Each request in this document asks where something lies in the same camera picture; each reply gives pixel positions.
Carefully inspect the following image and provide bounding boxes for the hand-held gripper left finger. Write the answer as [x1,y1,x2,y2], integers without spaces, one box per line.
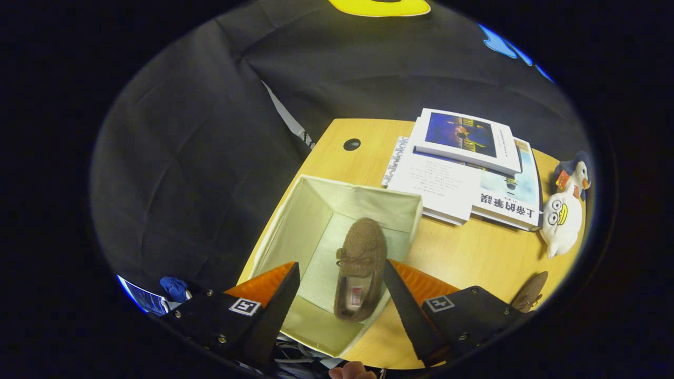
[161,262,301,369]

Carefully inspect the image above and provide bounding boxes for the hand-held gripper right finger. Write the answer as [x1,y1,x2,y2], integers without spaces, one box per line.
[383,260,528,368]

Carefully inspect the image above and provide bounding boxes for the brown fuzzy shoe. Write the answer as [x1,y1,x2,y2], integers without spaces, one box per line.
[333,217,389,323]
[511,271,549,313]

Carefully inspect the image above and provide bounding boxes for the cream fabric storage box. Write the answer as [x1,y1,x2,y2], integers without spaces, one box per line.
[237,175,423,358]

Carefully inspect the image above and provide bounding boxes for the blue cloth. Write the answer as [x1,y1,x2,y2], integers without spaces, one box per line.
[160,276,191,304]

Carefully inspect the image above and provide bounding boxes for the white text book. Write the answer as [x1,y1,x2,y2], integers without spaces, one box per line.
[387,137,483,226]

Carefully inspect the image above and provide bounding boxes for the computer screen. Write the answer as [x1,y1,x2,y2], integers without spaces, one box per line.
[117,274,171,315]

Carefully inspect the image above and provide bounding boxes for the black white patterned booklet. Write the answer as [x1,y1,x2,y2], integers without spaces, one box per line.
[382,136,410,188]

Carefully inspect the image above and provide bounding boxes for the book with pale blue cover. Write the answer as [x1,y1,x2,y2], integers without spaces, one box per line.
[471,138,543,232]

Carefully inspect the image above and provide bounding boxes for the white duck plush toy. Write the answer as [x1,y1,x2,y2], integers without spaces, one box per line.
[540,192,584,259]

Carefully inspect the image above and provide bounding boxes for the book with blue picture cover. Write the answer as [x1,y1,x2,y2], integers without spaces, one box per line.
[408,108,522,177]

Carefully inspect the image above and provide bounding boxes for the grey penguin plush toy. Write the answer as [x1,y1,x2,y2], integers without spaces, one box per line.
[553,152,593,202]

